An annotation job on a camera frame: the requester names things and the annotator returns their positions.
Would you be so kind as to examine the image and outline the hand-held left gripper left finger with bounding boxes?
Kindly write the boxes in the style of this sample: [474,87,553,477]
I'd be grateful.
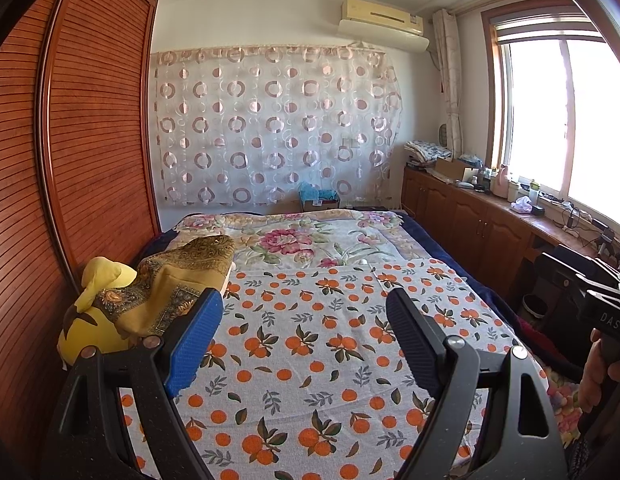
[42,287,225,480]

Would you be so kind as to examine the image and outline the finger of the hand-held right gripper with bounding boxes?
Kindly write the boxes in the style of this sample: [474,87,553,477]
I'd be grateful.
[591,259,620,286]
[573,274,620,303]

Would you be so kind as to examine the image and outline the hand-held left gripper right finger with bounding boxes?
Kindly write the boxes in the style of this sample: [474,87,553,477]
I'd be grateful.
[385,287,566,480]

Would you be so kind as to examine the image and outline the golden sunflower patterned garment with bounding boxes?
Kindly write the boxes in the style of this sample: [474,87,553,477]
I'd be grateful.
[92,234,237,338]

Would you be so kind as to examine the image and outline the person's right forearm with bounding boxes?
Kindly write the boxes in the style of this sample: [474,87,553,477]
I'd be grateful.
[565,402,620,480]

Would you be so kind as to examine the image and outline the person's right hand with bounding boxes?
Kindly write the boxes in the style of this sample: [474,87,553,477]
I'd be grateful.
[580,329,620,413]

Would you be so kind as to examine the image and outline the black device stand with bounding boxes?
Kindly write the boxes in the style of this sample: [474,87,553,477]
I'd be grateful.
[597,225,620,261]

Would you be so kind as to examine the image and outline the black chair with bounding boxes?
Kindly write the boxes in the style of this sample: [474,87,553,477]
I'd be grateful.
[532,252,598,366]

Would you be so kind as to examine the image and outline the red cloth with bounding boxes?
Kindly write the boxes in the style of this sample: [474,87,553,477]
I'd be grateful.
[515,317,581,376]

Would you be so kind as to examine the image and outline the black waste bin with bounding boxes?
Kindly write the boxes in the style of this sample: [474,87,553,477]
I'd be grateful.
[521,294,546,319]

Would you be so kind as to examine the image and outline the colourful floral quilt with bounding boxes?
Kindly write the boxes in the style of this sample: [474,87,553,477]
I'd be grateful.
[537,362,588,453]

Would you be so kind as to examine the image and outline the orange fruit print sheet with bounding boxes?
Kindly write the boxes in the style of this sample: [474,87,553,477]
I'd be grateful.
[117,257,548,480]

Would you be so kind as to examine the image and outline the yellow plush toy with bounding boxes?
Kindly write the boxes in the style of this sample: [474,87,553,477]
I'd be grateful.
[57,256,140,368]

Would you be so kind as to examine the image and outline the low wooden cabinet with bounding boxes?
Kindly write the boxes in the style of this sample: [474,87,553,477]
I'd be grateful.
[401,165,620,291]

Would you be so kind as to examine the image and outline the pink floral blanket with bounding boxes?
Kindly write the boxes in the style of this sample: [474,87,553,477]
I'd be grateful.
[172,210,433,273]

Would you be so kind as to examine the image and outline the pink bottle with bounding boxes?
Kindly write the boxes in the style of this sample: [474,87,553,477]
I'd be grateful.
[491,164,511,198]

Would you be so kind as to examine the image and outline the cardboard box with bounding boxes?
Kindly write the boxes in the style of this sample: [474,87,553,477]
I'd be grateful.
[434,156,473,181]

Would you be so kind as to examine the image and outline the teal plastic bag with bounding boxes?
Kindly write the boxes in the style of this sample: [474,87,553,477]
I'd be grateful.
[298,181,339,203]

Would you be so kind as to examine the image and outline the wooden framed window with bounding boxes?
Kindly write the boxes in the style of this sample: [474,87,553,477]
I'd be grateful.
[480,0,620,231]

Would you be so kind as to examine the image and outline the stack of folded cloths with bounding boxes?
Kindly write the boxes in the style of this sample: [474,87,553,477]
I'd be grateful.
[404,139,453,163]

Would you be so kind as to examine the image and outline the wooden slatted wardrobe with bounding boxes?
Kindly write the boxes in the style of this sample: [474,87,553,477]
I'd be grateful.
[0,0,163,461]

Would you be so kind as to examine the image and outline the sheer circle patterned curtain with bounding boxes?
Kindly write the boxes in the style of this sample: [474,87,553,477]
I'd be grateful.
[152,45,405,208]

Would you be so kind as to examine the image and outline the pale window curtain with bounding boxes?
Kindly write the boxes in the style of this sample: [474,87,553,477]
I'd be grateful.
[431,8,466,161]

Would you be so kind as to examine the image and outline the tangled cables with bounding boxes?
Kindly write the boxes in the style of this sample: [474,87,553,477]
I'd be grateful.
[552,200,606,248]

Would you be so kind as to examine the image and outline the wall air conditioner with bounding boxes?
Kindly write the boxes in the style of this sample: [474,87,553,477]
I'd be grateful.
[338,0,431,53]

